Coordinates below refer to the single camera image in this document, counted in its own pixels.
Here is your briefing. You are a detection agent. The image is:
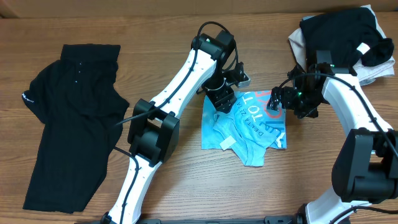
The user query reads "light blue printed t-shirt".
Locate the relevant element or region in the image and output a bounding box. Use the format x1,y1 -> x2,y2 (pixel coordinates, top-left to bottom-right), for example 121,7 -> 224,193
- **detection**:
201,90 -> 287,167

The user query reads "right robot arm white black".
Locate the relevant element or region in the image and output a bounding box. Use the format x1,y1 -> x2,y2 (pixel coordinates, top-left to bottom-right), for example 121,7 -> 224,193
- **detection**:
267,63 -> 397,223

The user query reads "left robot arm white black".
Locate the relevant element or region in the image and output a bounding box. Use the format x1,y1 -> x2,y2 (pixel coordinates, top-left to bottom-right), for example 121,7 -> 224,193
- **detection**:
100,30 -> 242,223

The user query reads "beige folded garment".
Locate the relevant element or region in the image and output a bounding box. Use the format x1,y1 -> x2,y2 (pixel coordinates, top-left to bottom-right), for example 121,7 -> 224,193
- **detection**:
288,5 -> 395,80

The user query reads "black folded garment on pile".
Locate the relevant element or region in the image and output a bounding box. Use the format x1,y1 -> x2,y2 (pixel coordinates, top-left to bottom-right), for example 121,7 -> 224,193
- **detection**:
300,7 -> 394,67

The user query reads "black shirt on left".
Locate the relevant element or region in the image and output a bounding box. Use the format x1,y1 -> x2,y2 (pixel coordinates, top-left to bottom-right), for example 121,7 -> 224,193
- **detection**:
22,44 -> 129,213

